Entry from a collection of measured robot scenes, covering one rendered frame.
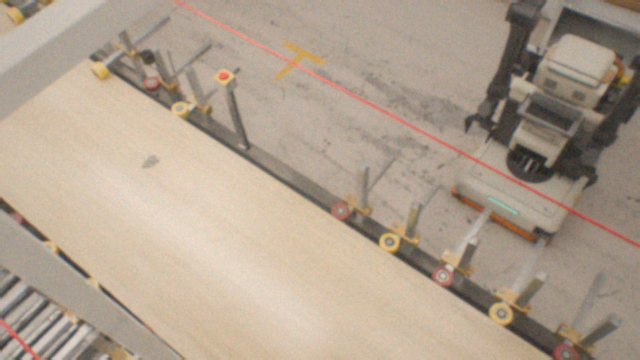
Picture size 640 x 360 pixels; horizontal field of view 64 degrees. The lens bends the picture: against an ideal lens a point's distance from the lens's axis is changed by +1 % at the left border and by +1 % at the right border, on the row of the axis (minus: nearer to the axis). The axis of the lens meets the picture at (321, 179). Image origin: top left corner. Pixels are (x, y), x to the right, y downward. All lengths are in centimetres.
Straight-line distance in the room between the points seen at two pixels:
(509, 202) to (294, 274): 146
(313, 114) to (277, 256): 174
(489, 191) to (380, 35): 172
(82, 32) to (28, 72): 7
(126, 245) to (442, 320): 133
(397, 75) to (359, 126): 56
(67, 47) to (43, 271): 33
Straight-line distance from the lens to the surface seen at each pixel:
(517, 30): 202
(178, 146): 253
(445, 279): 210
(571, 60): 227
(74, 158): 269
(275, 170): 258
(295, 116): 368
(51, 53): 65
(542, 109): 248
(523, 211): 307
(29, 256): 80
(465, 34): 431
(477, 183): 309
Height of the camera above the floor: 283
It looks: 58 degrees down
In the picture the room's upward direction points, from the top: 6 degrees counter-clockwise
